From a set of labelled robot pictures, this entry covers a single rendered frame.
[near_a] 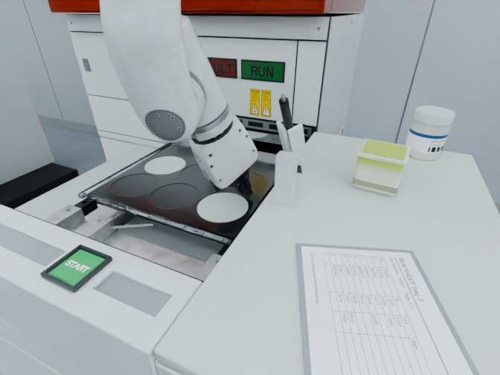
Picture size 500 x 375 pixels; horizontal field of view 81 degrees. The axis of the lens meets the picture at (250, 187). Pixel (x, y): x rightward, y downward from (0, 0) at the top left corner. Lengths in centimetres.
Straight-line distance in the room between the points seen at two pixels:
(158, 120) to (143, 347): 24
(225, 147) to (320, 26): 38
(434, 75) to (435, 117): 158
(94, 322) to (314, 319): 22
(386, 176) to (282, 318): 30
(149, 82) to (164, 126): 6
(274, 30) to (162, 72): 48
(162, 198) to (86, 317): 32
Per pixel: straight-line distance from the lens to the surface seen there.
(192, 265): 50
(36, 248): 50
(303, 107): 78
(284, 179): 45
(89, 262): 42
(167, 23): 33
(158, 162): 78
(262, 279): 36
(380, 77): 224
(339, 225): 45
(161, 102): 35
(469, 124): 236
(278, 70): 77
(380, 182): 53
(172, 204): 61
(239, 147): 51
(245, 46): 80
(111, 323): 36
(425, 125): 68
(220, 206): 58
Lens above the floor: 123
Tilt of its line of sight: 31 degrees down
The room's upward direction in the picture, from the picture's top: straight up
